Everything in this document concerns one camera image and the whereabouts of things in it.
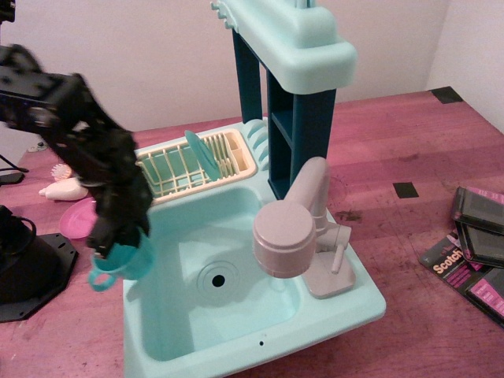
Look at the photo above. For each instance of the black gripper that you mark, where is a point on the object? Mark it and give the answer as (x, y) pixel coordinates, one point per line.
(102, 154)

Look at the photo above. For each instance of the teal toy cup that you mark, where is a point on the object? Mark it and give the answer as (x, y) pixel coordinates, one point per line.
(123, 262)

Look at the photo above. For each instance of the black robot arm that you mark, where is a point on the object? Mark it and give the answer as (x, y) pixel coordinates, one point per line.
(27, 92)

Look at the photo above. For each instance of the light blue toy sink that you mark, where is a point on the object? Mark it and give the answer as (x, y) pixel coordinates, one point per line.
(206, 308)

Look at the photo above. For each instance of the pink toy plate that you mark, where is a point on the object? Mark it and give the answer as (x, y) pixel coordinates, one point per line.
(79, 219)

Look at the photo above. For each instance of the white toy soap bottle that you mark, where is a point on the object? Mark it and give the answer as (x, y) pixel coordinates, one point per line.
(64, 190)

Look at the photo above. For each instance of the cream dish drying rack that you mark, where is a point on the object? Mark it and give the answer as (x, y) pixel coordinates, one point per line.
(172, 170)

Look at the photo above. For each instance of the orange toy dish brush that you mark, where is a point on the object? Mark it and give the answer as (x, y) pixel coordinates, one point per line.
(61, 172)

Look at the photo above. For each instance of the teal plate in rack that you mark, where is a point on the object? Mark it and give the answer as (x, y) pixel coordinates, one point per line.
(204, 155)

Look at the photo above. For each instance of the grey toy faucet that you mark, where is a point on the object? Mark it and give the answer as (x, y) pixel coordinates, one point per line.
(294, 236)

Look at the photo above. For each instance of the dark blue shelf tower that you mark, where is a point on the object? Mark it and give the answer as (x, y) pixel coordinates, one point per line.
(299, 125)

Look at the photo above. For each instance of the light blue top shelf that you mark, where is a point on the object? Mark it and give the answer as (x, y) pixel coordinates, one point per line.
(297, 41)

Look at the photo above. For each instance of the black tape patch middle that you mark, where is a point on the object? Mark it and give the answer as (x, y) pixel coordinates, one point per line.
(405, 190)

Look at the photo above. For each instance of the Scotch tape package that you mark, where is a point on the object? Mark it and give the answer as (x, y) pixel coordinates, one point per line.
(447, 262)

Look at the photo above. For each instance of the black tape patch corner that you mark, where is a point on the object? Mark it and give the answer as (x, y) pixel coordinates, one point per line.
(447, 95)

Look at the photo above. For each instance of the middle black pink package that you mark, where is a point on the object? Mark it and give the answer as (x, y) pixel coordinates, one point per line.
(480, 246)

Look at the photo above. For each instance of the black pink package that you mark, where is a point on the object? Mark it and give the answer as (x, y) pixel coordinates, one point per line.
(478, 208)
(487, 294)
(480, 246)

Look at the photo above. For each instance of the upper black pink package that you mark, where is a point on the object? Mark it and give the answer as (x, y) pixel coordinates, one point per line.
(478, 208)

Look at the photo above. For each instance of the lower black pink package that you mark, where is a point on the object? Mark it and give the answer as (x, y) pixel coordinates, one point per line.
(487, 294)

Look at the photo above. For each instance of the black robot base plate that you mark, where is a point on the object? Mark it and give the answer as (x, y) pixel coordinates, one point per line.
(30, 280)

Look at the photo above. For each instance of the small metal screw mount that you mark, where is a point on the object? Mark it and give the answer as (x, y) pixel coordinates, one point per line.
(38, 147)

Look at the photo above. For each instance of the black camera mount corner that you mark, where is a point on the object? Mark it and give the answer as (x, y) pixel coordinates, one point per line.
(7, 11)

